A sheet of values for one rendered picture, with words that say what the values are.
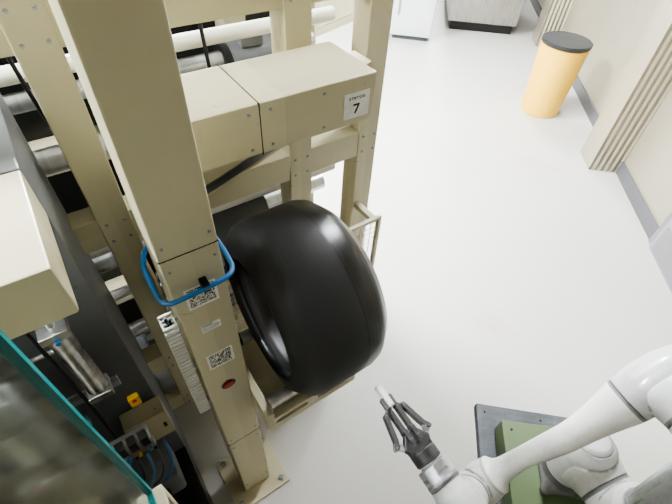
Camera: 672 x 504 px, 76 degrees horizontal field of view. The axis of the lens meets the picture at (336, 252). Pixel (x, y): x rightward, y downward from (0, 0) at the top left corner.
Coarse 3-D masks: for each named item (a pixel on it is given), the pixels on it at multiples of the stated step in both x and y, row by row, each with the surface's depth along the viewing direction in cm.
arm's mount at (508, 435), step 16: (496, 432) 166; (512, 432) 159; (528, 432) 159; (496, 448) 163; (512, 448) 155; (512, 480) 147; (528, 480) 147; (512, 496) 144; (528, 496) 144; (544, 496) 144; (560, 496) 143
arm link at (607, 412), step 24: (600, 408) 93; (624, 408) 89; (552, 432) 100; (576, 432) 95; (600, 432) 93; (504, 456) 116; (528, 456) 108; (552, 456) 102; (480, 480) 114; (504, 480) 115
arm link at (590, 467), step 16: (592, 448) 128; (608, 448) 127; (560, 464) 136; (576, 464) 130; (592, 464) 127; (608, 464) 126; (560, 480) 140; (576, 480) 131; (592, 480) 127; (608, 480) 126
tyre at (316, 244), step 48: (240, 240) 122; (288, 240) 116; (336, 240) 119; (240, 288) 152; (288, 288) 110; (336, 288) 114; (288, 336) 113; (336, 336) 114; (384, 336) 127; (288, 384) 136; (336, 384) 127
